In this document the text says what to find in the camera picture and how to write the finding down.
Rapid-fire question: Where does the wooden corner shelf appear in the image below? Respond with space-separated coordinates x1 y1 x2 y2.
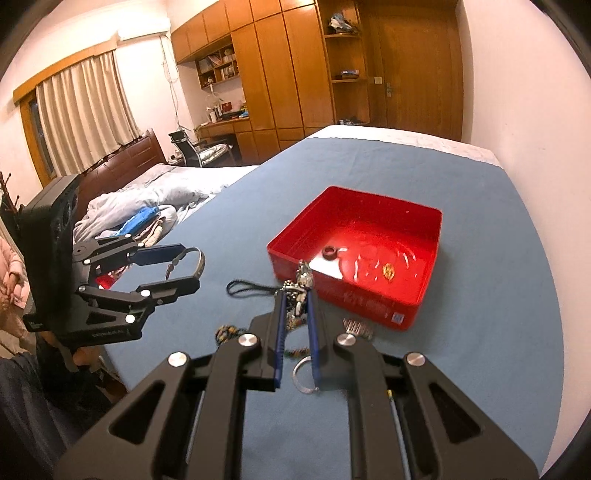
318 0 373 126

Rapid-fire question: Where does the wooden wardrobe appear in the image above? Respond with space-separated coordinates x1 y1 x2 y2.
171 0 336 163

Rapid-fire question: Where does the black office chair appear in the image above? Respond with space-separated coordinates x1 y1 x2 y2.
167 130 235 167

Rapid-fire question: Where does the wooden coat rack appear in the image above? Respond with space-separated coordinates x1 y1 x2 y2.
0 171 24 219

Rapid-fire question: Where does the beaded bracelet bundle silver charm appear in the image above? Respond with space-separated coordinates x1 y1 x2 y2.
277 260 319 334

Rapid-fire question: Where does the grey quilt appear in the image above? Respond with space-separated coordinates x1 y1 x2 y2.
73 163 260 246

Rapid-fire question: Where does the dark cloth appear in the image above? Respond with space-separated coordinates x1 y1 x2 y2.
0 353 118 467

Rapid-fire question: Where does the beige curtain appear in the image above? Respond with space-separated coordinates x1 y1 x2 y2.
35 49 142 179

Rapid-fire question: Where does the blue cloth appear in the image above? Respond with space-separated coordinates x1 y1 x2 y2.
120 206 160 237

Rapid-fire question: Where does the wooden desk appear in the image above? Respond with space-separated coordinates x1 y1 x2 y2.
194 117 256 165

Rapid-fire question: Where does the wooden headboard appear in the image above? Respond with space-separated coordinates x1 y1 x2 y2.
75 128 170 219

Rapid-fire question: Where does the black cord loop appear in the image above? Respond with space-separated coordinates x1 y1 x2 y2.
226 279 279 299

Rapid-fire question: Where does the white mattress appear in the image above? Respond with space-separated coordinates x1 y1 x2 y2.
305 124 502 168

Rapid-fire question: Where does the white wall cable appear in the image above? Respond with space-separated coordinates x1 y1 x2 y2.
159 34 184 131

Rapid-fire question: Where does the metal key ring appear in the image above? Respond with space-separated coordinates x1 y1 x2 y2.
292 354 321 396

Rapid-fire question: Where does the wooden door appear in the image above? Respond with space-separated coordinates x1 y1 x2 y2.
367 0 465 142

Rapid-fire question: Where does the folded beige clothing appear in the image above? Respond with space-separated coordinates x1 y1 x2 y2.
137 205 179 248

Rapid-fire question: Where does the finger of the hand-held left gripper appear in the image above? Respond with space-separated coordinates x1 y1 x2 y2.
71 235 188 289
76 275 202 326

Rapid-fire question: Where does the pink cloth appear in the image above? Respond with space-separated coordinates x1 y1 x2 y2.
0 234 29 315

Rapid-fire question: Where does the blue white shelf clutter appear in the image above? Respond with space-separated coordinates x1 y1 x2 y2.
328 13 362 36

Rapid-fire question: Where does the silver bangle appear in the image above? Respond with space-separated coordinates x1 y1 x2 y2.
165 246 206 282

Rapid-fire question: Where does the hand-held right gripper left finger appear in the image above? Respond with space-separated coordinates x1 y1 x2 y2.
54 290 289 480

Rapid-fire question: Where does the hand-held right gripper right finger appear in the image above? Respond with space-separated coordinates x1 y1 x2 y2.
305 290 541 480

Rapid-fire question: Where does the row of books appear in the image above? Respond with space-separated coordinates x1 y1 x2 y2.
198 45 239 86

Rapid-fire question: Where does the red tin box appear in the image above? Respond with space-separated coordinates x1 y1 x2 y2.
266 185 443 332

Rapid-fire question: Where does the wooden curtain pelmet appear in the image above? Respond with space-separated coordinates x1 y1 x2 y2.
12 36 122 105

